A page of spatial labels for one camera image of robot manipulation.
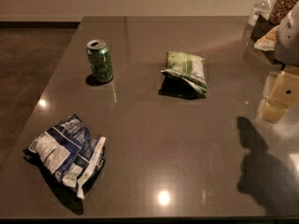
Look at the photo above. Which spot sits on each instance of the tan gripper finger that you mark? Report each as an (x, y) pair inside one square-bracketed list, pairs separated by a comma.
[(281, 92)]

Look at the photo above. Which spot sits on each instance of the green soda can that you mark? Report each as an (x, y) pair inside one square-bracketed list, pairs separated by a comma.
[(100, 60)]

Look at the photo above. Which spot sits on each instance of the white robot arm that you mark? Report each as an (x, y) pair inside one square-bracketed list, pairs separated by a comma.
[(287, 41)]

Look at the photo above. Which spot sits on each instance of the pale snack packet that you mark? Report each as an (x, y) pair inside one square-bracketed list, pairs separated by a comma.
[(268, 41)]

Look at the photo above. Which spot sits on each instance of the clear plastic bottle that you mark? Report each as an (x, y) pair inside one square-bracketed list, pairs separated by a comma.
[(260, 8)]

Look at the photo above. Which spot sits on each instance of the jar of brown snacks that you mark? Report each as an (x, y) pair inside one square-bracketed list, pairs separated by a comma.
[(280, 10)]

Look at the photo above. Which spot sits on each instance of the green chip bag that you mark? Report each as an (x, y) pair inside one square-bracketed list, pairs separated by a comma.
[(187, 67)]

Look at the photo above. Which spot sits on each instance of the blue white chip bag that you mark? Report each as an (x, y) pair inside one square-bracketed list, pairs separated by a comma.
[(69, 153)]

